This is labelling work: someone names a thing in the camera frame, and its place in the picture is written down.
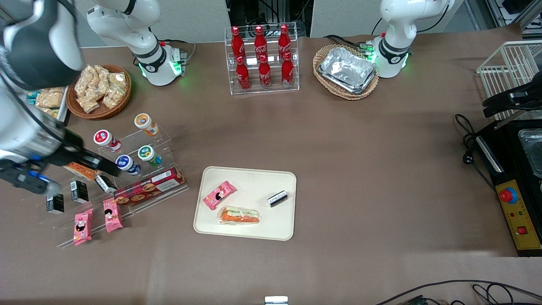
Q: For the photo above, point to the small wrapped sandwich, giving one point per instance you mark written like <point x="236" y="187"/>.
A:
<point x="82" y="171"/>

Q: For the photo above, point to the red emergency stop button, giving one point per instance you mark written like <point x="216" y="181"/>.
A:
<point x="508" y="195"/>

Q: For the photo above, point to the white plastic snack tray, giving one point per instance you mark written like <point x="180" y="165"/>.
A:
<point x="64" y="111"/>

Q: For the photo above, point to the black sealing machine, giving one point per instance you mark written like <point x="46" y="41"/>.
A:
<point x="508" y="161"/>

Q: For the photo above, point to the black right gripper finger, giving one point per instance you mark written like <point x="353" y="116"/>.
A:
<point x="70" y="160"/>
<point x="95" y="159"/>

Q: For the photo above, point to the blue snack packet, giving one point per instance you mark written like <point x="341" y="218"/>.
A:
<point x="31" y="95"/>

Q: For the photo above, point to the clear acrylic bottle rack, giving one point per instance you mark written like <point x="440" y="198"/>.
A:
<point x="273" y="89"/>

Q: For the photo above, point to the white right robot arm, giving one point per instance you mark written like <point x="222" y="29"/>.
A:
<point x="42" y="46"/>

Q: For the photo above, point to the red cookie box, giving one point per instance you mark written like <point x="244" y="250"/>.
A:
<point x="148" y="187"/>

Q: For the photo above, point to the blue lid cup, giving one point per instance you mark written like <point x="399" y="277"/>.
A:
<point x="126" y="163"/>

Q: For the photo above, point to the light wicker basket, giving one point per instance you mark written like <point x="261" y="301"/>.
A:
<point x="338" y="94"/>

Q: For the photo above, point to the green lid cup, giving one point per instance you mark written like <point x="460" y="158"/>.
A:
<point x="146" y="153"/>

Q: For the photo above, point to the small black snack box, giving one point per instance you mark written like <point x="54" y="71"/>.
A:
<point x="55" y="204"/>
<point x="79" y="191"/>
<point x="105" y="185"/>
<point x="277" y="198"/>

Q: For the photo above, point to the orange lid cup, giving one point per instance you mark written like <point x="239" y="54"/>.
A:
<point x="144" y="121"/>

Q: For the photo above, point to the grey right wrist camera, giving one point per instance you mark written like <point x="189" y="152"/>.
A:
<point x="23" y="177"/>

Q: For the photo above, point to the pink snack packet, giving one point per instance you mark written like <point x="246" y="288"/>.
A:
<point x="219" y="195"/>
<point x="82" y="226"/>
<point x="112" y="215"/>

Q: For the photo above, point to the clear acrylic stepped shelf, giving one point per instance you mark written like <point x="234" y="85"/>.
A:
<point x="139" y="144"/>

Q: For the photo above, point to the large triangle sandwich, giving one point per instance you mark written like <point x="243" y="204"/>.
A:
<point x="239" y="216"/>

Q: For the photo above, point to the metal machine tray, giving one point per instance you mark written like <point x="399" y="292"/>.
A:
<point x="532" y="150"/>

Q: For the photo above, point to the dark brown wicker basket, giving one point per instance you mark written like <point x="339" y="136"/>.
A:
<point x="103" y="113"/>

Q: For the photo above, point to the clear bag of fried snacks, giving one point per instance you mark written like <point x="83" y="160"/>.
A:
<point x="101" y="73"/>
<point x="117" y="79"/>
<point x="49" y="99"/>
<point x="50" y="112"/>
<point x="112" y="98"/>
<point x="88" y="104"/>
<point x="86" y="82"/>
<point x="96" y="90"/>

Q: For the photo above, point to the red lid cup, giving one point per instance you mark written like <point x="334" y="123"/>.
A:
<point x="103" y="138"/>

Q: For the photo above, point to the cream rectangular tray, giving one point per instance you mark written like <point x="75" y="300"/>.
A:
<point x="250" y="182"/>

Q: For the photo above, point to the red cola bottle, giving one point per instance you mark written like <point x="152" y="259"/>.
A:
<point x="264" y="74"/>
<point x="260" y="41"/>
<point x="237" y="42"/>
<point x="284" y="40"/>
<point x="287" y="72"/>
<point x="243" y="76"/>

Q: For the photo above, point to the aluminium foil tray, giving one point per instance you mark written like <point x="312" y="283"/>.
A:
<point x="347" y="70"/>

